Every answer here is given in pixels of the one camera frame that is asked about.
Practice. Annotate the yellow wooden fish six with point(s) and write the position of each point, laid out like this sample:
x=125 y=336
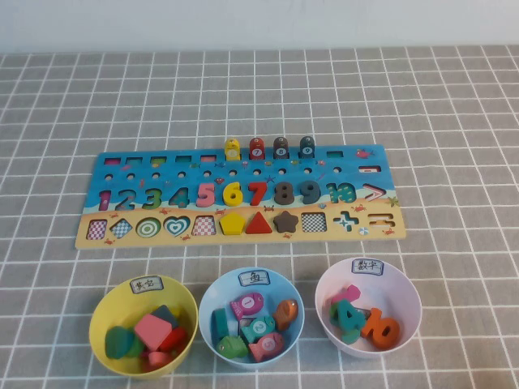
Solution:
x=232 y=150

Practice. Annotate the slate grey wooden shape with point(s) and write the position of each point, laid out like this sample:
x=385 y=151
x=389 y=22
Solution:
x=165 y=314

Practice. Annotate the teal wooden number four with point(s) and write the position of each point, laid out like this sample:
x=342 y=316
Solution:
x=349 y=316

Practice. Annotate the yellow plastic bowl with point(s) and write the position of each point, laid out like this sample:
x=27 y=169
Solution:
x=117 y=304

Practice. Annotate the green wooden fish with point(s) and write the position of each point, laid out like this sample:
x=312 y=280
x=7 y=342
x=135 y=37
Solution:
x=231 y=347

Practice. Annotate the pink wooden fish one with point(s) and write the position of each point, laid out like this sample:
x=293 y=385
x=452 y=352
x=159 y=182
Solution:
x=247 y=304

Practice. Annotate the light blue plastic bowl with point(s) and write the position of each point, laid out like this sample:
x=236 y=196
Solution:
x=221 y=296

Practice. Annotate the red wooden fish seven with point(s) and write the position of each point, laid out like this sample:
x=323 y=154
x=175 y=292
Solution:
x=256 y=149

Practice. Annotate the red wooden triangle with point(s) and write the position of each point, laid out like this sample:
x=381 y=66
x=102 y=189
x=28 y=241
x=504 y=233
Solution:
x=258 y=227

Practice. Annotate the grey grid tablecloth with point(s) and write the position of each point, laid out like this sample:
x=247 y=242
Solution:
x=61 y=121

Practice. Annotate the orange wooden fish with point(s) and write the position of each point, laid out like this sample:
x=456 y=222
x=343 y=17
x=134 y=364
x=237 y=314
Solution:
x=286 y=314

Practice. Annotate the pink wooden number five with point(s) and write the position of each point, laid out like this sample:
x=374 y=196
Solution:
x=205 y=195

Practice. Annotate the pink wooden fish five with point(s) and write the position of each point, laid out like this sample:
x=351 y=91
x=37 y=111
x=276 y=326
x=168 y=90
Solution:
x=266 y=347

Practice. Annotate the pink plastic bowl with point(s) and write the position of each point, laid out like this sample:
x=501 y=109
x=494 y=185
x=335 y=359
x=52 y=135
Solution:
x=399 y=300

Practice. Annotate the dark blue wooden fish nine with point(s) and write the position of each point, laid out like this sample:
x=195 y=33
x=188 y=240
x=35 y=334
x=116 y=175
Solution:
x=307 y=147

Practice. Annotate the paper label on yellow bowl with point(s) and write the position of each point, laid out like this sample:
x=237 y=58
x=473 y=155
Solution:
x=146 y=284

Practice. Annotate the green wooden number piece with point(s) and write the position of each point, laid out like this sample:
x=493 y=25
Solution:
x=333 y=314

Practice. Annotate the red wooden number seven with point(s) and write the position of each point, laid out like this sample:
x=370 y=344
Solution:
x=258 y=192

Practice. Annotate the teal wooden fish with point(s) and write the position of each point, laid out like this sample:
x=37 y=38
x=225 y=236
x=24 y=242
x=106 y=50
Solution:
x=219 y=323

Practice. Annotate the yellow wooden number six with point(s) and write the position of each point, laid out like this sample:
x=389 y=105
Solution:
x=232 y=196

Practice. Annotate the green wooden shape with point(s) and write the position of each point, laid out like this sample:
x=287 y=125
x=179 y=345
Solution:
x=137 y=347

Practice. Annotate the wooden number puzzle board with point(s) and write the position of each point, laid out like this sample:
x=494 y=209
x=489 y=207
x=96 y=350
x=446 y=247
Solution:
x=284 y=171

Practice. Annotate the paper label on pink bowl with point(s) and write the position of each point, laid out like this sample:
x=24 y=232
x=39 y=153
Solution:
x=367 y=266

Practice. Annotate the brown wooden fish eight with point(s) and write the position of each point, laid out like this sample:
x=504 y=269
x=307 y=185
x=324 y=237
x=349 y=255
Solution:
x=280 y=148

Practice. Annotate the red wooden shape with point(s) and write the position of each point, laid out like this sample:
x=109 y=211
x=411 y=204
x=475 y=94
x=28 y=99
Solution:
x=174 y=338

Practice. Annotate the dark green wooden heart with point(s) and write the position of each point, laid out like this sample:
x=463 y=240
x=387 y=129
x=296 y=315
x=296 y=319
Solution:
x=117 y=343

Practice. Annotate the pink wooden square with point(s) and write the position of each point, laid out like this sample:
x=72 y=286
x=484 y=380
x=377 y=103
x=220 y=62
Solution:
x=152 y=331

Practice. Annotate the pink wooden number piece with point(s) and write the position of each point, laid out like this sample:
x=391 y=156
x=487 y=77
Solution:
x=348 y=292

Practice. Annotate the paper label on blue bowl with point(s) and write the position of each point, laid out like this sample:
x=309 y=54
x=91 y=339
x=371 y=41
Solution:
x=254 y=279

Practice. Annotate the brown wooden star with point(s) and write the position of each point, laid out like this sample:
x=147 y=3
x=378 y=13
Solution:
x=286 y=222

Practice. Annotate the teal wooden number piece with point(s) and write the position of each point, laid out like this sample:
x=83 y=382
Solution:
x=349 y=336

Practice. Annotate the teal wooden fish two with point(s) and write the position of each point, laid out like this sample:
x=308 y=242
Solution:
x=258 y=328

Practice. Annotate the pink wooden shape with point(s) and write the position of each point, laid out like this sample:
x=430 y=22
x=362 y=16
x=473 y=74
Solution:
x=156 y=360

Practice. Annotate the dark blue wooden number nine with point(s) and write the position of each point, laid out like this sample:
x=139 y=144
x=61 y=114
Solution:
x=311 y=193

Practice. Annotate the yellow wooden pentagon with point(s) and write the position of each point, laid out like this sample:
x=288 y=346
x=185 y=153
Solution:
x=231 y=225

